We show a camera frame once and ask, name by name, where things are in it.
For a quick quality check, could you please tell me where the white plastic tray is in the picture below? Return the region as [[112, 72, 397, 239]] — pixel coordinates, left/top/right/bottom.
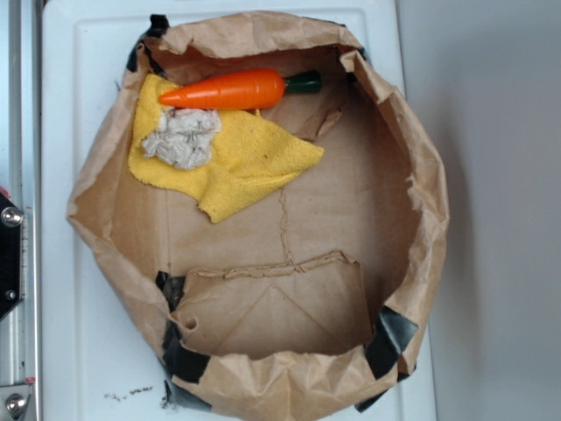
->
[[41, 1, 437, 420]]

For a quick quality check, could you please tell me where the crumpled white paper ball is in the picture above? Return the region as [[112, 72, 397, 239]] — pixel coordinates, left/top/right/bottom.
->
[[141, 108, 222, 170]]

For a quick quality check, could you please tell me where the brown paper bag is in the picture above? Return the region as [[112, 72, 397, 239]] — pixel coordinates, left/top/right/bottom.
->
[[67, 11, 450, 420]]

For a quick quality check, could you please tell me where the black metal bracket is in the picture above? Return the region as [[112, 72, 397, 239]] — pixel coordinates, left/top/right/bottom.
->
[[0, 187, 25, 321]]

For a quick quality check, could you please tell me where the aluminium frame rail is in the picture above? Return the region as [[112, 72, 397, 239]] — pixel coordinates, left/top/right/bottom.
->
[[1, 1, 44, 420]]

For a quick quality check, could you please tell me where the orange toy carrot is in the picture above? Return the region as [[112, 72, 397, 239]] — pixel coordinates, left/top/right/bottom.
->
[[159, 68, 323, 110]]

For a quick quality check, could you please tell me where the yellow cloth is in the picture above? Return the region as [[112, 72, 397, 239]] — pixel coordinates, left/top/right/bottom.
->
[[128, 75, 324, 224]]

